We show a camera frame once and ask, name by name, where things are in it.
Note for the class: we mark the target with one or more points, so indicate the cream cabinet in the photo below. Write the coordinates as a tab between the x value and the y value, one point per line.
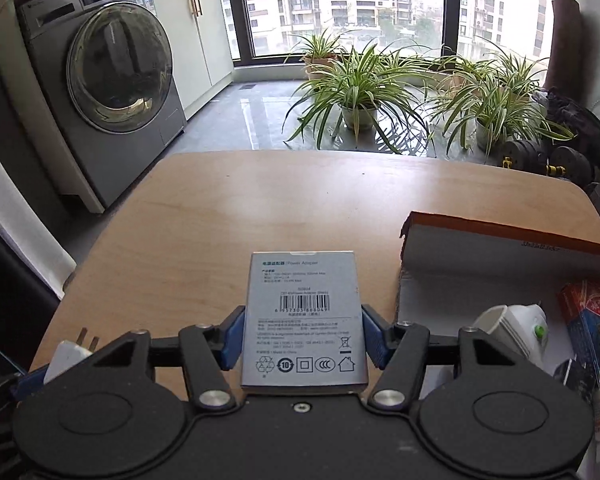
205	35

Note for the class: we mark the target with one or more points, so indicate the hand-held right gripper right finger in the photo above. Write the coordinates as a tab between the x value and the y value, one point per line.
374	337

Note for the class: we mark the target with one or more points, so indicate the black bag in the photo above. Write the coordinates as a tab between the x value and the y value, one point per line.
577	120

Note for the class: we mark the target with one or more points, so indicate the grey washing machine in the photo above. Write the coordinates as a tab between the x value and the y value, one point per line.
65	85

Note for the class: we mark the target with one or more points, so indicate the spider plant in white pot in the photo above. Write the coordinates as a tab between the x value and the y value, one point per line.
357	90

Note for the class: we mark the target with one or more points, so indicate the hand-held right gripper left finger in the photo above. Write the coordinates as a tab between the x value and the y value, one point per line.
232	337

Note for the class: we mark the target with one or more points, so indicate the cardboard box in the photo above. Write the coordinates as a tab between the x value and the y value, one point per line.
455	270

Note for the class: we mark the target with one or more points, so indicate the spider plant in tan pot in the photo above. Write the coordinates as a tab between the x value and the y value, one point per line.
517	67

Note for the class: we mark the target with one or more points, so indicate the large window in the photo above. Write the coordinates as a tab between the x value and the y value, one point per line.
451	5

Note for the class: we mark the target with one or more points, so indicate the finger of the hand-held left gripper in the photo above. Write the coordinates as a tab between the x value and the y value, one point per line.
30	382

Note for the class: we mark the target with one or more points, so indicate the white plug with green button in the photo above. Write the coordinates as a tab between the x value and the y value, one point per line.
515	332

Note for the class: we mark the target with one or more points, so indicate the white charger cube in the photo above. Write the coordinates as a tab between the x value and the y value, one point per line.
67	357

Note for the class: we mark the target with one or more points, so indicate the white panel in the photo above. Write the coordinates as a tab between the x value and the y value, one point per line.
25	220

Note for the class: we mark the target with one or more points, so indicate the spider plant in terracotta pot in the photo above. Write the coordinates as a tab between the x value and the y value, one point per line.
317	52

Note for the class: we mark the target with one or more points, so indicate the black charger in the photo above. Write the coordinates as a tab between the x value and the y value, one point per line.
572	380

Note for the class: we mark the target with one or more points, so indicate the large spider plant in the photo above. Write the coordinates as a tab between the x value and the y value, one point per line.
495	110

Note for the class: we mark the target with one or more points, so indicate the white adapter box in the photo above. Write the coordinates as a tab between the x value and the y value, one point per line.
302	320

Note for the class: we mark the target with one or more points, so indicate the brown rolled mat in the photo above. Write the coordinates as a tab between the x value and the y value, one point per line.
565	40

